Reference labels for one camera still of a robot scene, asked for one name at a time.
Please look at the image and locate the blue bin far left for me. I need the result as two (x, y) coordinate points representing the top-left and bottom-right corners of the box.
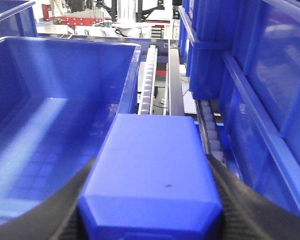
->
(0, 0), (38, 38)

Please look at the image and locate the blue bins right stack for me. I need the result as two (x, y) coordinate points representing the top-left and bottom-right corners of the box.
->
(179, 0), (300, 216)

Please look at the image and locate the blue bin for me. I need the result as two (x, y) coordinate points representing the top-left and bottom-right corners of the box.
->
(0, 36), (142, 226)
(0, 0), (38, 38)

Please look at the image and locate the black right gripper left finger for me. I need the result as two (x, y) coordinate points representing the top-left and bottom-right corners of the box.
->
(0, 156), (96, 240)

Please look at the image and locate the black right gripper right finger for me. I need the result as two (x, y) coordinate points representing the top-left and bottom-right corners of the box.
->
(206, 154), (300, 240)

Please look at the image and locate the white roller track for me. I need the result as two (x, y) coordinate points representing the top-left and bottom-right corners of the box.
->
(138, 45), (158, 115)

